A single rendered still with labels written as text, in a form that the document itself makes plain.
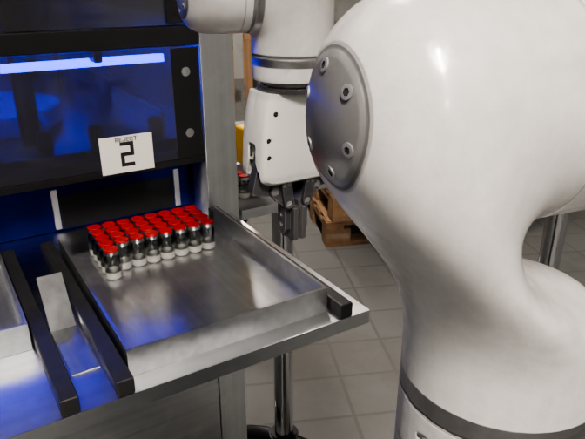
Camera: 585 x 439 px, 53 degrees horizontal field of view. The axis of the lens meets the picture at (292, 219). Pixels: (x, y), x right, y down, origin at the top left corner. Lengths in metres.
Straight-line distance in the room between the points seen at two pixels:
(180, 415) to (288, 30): 0.87
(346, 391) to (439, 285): 1.79
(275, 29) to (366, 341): 1.82
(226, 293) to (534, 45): 0.63
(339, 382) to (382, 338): 0.32
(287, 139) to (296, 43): 0.10
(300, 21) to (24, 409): 0.47
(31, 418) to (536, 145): 0.55
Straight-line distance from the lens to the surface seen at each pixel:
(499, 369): 0.33
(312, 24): 0.59
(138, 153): 0.99
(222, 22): 0.58
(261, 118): 0.61
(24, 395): 0.70
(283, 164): 0.62
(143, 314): 0.79
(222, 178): 1.06
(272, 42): 0.59
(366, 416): 1.97
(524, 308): 0.29
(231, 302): 0.80
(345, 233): 3.02
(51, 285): 0.80
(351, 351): 2.24
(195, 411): 1.27
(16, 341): 0.76
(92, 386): 0.69
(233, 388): 1.28
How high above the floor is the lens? 1.28
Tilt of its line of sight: 23 degrees down
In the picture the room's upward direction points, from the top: straight up
